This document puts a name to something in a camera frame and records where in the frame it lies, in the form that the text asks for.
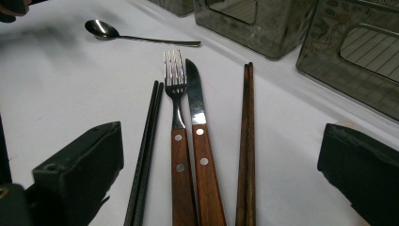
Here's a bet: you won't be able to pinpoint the fork with wooden handle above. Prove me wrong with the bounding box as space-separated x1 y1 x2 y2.
163 49 200 226

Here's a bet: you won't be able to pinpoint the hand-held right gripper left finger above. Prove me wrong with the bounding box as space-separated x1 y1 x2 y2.
32 121 125 226

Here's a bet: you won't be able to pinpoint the translucent grey plastic bin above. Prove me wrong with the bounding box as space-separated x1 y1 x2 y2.
147 0 196 17
192 0 319 60
295 0 399 121

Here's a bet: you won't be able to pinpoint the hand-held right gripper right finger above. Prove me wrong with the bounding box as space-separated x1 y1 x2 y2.
317 122 399 226

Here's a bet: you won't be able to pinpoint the metal spoon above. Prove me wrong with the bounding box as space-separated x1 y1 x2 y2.
84 19 202 48

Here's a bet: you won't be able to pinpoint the brown wooden chopstick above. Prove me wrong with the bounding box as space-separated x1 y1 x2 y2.
234 63 250 226
245 61 257 226

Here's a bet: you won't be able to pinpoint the metal forks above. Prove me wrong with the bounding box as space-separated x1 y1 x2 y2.
184 58 228 226

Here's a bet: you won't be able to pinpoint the black chopstick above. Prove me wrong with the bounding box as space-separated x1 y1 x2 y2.
131 81 165 226
123 80 160 226

